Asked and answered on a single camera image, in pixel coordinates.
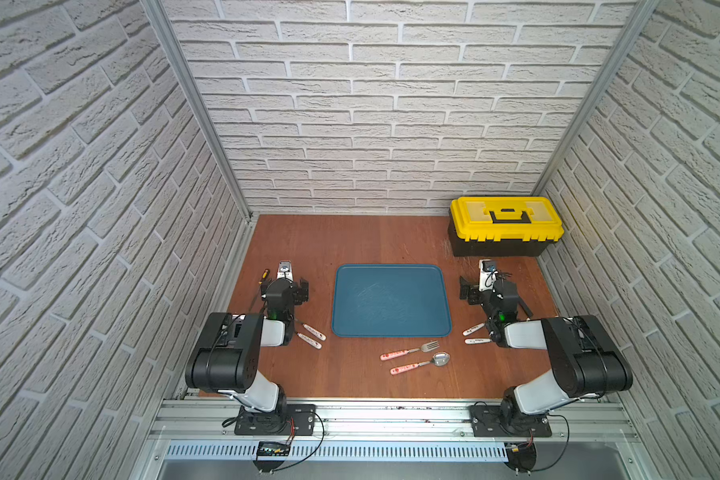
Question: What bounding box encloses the pink handled fork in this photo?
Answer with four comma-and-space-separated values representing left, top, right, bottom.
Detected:
380, 341, 440, 361

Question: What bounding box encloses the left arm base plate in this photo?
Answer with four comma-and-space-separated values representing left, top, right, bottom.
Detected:
234, 403, 316, 436

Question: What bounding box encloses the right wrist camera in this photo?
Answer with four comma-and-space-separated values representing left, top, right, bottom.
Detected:
478, 259, 498, 291

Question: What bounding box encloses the yellow black toolbox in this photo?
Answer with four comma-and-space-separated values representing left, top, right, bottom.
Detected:
448, 196, 564, 257

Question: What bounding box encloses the yellow black handled file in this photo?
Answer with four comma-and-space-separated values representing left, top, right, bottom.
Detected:
254, 269, 270, 301

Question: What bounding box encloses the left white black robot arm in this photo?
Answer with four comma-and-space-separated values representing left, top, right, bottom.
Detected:
185, 278, 315, 436

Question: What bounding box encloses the round black connector box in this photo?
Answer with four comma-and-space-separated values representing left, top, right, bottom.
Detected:
505, 443, 537, 474

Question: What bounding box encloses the aluminium front rail frame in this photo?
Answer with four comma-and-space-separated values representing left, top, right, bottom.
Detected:
130, 397, 658, 479

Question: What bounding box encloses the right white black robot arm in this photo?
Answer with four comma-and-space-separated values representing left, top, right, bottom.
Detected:
459, 278, 633, 438

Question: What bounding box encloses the white handled fork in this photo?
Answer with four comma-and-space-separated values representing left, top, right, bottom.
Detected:
299, 321, 326, 341
462, 322, 486, 337

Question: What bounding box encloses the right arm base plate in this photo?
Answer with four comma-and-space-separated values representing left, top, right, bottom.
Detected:
468, 402, 552, 438

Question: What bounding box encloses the small green controller board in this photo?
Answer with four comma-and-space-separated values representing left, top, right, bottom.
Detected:
256, 441, 291, 458

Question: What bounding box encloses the teal plastic tray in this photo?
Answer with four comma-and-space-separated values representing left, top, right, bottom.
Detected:
331, 264, 452, 338

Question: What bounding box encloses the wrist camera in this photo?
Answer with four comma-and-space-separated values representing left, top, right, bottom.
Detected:
277, 261, 293, 281
478, 259, 498, 291

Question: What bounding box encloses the pink handled spoon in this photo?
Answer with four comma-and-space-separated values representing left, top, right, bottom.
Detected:
390, 352, 451, 375

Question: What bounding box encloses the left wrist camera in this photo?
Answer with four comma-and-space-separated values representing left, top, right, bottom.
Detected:
277, 261, 293, 281

